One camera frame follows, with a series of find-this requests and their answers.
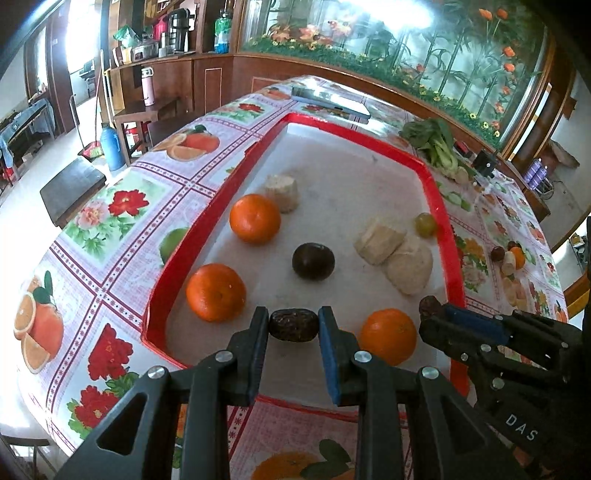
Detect black kettle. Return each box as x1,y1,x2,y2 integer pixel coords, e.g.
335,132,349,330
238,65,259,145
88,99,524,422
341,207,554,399
166,8,192,54

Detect purple bottles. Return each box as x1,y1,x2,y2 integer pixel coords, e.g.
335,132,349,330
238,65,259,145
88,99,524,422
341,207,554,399
526,157,550,192

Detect red tray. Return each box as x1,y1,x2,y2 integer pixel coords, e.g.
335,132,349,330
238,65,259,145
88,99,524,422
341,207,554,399
141,112,476,416

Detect smartphone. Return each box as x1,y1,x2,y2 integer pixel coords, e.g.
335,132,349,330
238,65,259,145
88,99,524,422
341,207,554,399
291,85,372,118

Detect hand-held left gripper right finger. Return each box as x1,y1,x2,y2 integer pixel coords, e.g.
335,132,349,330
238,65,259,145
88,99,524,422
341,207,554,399
318,305,532,480

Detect black stool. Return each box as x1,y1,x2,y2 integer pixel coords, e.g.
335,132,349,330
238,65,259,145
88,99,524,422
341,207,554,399
39,156,108,229

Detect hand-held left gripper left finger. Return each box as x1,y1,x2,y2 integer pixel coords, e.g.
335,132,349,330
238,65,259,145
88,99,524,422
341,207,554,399
53,307,269,480

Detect wooden cabinet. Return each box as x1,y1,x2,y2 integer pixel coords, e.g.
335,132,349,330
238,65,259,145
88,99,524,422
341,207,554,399
99,0,296,121

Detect green bok choy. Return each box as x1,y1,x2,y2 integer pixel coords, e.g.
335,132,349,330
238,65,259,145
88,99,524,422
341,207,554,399
399,117,462,176

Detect beige bread piece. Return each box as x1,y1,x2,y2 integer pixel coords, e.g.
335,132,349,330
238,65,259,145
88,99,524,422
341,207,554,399
387,235,435,296
355,217,408,266

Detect floral tablecloth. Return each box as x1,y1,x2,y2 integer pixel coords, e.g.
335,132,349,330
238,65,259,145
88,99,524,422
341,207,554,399
14,76,571,480

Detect wooden chair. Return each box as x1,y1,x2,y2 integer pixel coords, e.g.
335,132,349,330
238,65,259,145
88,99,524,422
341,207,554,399
113,97,181,162

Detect green grape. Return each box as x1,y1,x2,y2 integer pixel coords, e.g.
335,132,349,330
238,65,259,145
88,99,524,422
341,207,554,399
414,212,438,239

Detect large orange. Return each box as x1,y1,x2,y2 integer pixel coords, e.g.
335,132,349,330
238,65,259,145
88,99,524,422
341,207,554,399
359,308,419,366

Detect green bag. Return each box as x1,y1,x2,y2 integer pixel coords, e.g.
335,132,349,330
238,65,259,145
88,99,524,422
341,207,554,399
113,25,139,49

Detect green plastic bottle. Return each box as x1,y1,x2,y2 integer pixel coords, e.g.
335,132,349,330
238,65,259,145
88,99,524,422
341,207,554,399
213,9,234,54

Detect small black box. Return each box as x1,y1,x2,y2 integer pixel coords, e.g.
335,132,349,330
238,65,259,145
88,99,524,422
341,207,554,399
474,150,499,176

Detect red dustpan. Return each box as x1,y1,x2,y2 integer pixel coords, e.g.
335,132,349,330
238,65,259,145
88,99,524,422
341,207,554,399
78,138,106,161

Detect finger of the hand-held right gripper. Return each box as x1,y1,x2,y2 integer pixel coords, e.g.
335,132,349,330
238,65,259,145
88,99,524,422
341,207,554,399
434,302,578,370
418,316,509,407

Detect blue thermos bottle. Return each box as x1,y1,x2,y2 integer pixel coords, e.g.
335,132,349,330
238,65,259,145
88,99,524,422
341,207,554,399
100,122,126,171

